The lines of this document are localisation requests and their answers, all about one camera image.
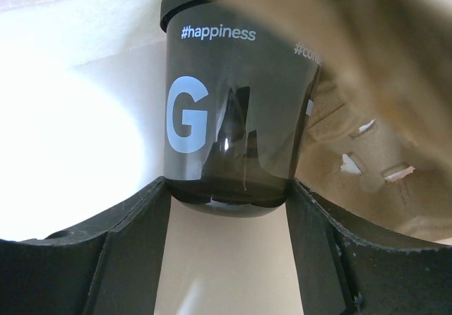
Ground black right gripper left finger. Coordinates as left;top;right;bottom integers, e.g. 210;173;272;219
1;177;171;314

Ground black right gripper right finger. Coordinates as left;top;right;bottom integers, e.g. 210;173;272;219
285;179;451;314

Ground beige cardboard cup carrier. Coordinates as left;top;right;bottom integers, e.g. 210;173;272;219
186;0;452;244

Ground black takeout coffee cup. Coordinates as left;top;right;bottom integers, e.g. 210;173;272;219
164;2;320;217

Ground beige paper takeout bag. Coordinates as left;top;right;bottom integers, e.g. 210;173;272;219
1;8;302;314

